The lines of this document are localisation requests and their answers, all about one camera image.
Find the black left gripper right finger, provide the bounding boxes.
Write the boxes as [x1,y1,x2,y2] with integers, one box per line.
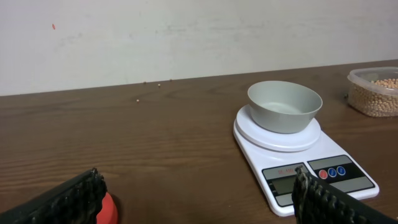
[292,166,397,224]

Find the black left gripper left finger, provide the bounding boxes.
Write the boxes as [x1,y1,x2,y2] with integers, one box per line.
[1,168,107,224]

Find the red plastic scoop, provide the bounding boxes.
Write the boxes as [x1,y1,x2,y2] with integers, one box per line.
[96,193,119,224]

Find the white digital kitchen scale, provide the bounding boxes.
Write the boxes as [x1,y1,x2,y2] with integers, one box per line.
[233,105,379,217]

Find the grey plastic bowl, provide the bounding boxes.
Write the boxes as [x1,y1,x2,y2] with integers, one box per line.
[248,81,323,134]

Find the clear container of soybeans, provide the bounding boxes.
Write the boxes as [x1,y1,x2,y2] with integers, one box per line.
[347,67,397,118]

